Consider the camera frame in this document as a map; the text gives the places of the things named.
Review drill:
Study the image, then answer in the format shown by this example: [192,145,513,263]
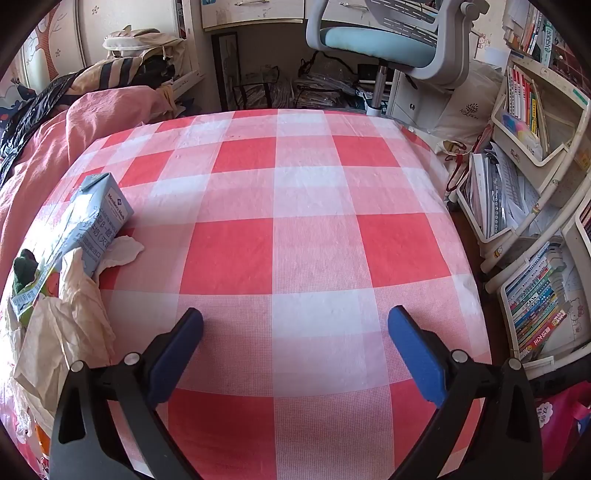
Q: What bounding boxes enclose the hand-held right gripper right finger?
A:
[388,305,543,480]

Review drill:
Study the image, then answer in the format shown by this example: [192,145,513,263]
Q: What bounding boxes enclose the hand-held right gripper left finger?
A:
[48,307,205,480]

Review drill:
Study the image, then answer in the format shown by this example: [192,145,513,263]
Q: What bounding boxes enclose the white tissue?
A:
[95,234,145,280]
[4,247,116,416]

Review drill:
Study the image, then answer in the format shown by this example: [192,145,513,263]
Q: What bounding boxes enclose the blue milk carton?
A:
[9,173,134,319]

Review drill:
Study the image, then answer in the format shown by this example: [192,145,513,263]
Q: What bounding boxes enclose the row of colourful books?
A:
[505,242,568,363]

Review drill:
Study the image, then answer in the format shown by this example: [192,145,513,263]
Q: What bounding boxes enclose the red white checked tablecloth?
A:
[0,108,492,480]

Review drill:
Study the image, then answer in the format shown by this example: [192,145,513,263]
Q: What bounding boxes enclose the pink shopping bag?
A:
[531,383,591,472]

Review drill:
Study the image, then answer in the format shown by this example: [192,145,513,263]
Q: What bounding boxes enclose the dark green wrapper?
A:
[11,248,44,296]

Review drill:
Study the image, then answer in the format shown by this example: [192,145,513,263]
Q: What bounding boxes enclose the stack of white binders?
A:
[462,143,541,238]

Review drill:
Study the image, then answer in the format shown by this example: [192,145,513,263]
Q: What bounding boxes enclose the pink duvet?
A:
[0,85,185,296]

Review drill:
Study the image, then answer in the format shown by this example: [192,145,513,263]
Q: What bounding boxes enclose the white tote bag tree print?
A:
[406,60,504,153]

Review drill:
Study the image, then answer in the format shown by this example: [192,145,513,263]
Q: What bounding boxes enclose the white drawer cabinet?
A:
[385,69,451,123]

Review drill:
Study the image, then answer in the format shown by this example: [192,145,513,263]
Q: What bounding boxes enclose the row of red spined books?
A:
[505,67,550,148]

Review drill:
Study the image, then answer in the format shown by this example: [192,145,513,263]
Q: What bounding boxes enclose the black plastic bag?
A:
[0,71,79,185]

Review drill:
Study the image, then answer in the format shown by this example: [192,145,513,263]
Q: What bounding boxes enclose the pile of clear plastic bags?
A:
[240,65,370,112]

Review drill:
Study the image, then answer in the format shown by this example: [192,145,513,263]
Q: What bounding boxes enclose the cream canvas bag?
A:
[102,28,185,61]

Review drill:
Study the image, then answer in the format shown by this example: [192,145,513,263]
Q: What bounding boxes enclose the grey blue office chair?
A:
[305,0,476,116]

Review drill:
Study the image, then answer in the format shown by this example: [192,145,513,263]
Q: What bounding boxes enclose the white desk with drawers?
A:
[201,0,370,33]

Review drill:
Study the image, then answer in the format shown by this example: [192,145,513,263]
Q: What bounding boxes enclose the row of books green cover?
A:
[503,2,561,65]

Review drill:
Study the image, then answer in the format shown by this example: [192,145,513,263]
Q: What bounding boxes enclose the white bag red handles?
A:
[434,122,492,199]

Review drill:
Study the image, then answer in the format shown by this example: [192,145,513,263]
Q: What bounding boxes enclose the black picture frame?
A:
[211,31,241,112]

